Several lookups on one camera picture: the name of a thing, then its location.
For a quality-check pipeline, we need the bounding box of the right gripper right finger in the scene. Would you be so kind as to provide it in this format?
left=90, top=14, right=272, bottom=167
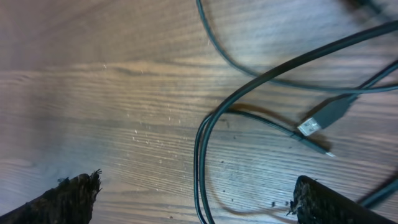
left=289, top=175, right=396, bottom=224

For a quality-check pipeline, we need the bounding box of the thin black cable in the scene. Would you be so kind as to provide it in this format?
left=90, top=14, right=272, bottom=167
left=193, top=0, right=398, bottom=224

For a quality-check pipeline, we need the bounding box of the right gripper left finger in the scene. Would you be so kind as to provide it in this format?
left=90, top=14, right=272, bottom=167
left=1, top=169, right=102, bottom=224

